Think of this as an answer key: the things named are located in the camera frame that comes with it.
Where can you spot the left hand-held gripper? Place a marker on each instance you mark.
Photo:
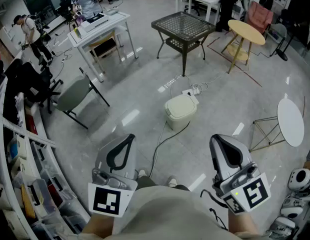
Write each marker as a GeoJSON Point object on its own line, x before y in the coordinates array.
{"type": "Point", "coordinates": [105, 200]}

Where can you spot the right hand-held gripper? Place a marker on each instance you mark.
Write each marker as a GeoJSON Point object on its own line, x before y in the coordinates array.
{"type": "Point", "coordinates": [252, 191]}

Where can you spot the cream pedal trash bin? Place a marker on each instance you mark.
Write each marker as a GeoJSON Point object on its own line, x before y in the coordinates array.
{"type": "Point", "coordinates": [181, 109]}

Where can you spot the person's left forearm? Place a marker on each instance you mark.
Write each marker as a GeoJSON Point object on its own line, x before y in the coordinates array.
{"type": "Point", "coordinates": [98, 224]}

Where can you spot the person's right forearm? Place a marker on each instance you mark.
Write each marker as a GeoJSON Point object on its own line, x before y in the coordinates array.
{"type": "Point", "coordinates": [242, 222]}

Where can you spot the person's left shoe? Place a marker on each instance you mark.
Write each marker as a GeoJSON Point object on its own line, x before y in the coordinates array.
{"type": "Point", "coordinates": [142, 172]}

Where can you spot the person's shoe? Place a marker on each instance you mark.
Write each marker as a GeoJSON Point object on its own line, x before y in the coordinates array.
{"type": "Point", "coordinates": [173, 181]}
{"type": "Point", "coordinates": [142, 172]}

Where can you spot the person's dark trousers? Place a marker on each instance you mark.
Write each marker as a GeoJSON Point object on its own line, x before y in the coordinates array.
{"type": "Point", "coordinates": [145, 182]}

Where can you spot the person's right shoe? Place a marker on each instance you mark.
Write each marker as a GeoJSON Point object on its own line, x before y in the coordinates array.
{"type": "Point", "coordinates": [173, 181]}

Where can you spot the white round device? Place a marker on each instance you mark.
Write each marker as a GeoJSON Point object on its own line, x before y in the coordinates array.
{"type": "Point", "coordinates": [292, 207]}
{"type": "Point", "coordinates": [281, 225]}
{"type": "Point", "coordinates": [301, 179]}

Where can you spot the person's beige shirt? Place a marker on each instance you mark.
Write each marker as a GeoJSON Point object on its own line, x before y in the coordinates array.
{"type": "Point", "coordinates": [165, 214]}

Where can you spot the grey folding chair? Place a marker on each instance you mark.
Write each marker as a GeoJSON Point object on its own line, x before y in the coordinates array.
{"type": "Point", "coordinates": [72, 94]}

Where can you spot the white power strip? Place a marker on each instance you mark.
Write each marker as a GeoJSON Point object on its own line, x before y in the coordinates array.
{"type": "Point", "coordinates": [190, 92]}

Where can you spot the white shelving unit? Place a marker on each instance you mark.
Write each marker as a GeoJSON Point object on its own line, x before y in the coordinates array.
{"type": "Point", "coordinates": [10, 164]}

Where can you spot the wooden chair with black seat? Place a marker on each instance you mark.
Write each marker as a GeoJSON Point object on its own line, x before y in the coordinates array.
{"type": "Point", "coordinates": [105, 46]}

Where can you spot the black office chair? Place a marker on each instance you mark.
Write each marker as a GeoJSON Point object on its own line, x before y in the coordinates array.
{"type": "Point", "coordinates": [32, 84]}

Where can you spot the white desk with black outline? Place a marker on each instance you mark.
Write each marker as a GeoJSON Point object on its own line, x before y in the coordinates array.
{"type": "Point", "coordinates": [105, 30]}

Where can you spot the round wooden table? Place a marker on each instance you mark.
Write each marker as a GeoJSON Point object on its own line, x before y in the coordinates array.
{"type": "Point", "coordinates": [246, 31]}

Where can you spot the small yellow green object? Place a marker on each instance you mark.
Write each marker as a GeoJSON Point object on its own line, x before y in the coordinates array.
{"type": "Point", "coordinates": [77, 32]}

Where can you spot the white flat box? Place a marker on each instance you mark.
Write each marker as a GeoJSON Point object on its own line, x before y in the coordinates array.
{"type": "Point", "coordinates": [95, 22]}

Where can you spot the purple cloth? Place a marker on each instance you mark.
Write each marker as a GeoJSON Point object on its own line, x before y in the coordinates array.
{"type": "Point", "coordinates": [79, 21]}

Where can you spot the black rattan glass-top table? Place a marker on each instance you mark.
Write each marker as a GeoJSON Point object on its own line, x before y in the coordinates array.
{"type": "Point", "coordinates": [182, 25]}

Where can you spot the pink armchair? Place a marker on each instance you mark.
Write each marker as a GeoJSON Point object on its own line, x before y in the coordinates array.
{"type": "Point", "coordinates": [260, 16]}

